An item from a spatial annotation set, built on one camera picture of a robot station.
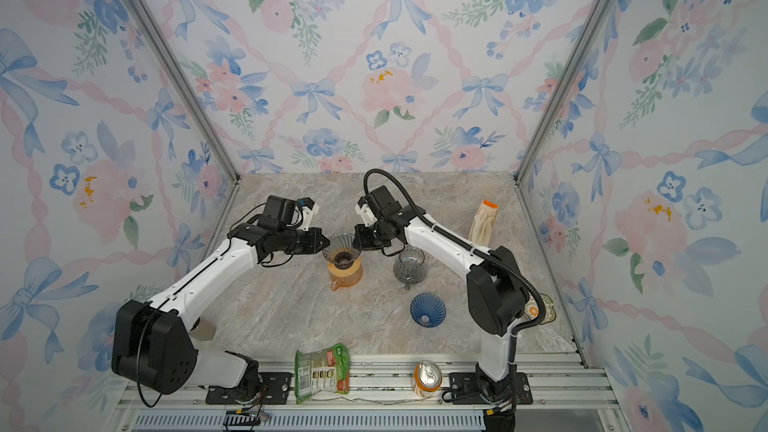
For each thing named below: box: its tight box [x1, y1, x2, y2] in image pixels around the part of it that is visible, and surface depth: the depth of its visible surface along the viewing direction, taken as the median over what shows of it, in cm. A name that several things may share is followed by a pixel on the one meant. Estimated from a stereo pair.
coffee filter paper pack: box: [468, 199, 500, 247], surface depth 97 cm
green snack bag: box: [294, 343, 350, 404], surface depth 76 cm
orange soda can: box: [412, 359, 443, 398], surface depth 68 cm
